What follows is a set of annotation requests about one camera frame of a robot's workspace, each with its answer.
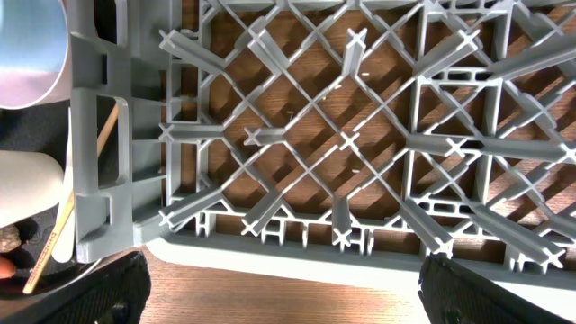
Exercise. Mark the small white cup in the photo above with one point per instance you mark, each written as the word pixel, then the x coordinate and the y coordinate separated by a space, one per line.
pixel 31 182

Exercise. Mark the light blue plastic cup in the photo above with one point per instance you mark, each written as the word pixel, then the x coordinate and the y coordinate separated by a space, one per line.
pixel 35 54

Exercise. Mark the round black tray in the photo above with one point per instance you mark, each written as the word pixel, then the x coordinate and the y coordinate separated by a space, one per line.
pixel 46 129

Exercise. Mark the wooden chopstick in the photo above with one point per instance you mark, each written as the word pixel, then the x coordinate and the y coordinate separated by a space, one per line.
pixel 69 206

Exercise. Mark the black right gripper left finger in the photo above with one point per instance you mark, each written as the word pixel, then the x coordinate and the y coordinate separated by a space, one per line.
pixel 115 293

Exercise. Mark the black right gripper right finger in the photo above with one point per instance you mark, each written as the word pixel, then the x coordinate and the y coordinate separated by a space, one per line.
pixel 452 293

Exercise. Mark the orange carrot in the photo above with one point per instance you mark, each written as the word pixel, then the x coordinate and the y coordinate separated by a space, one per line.
pixel 7 268

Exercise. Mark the brown cookie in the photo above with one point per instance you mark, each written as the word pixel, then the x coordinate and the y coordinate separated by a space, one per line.
pixel 9 238

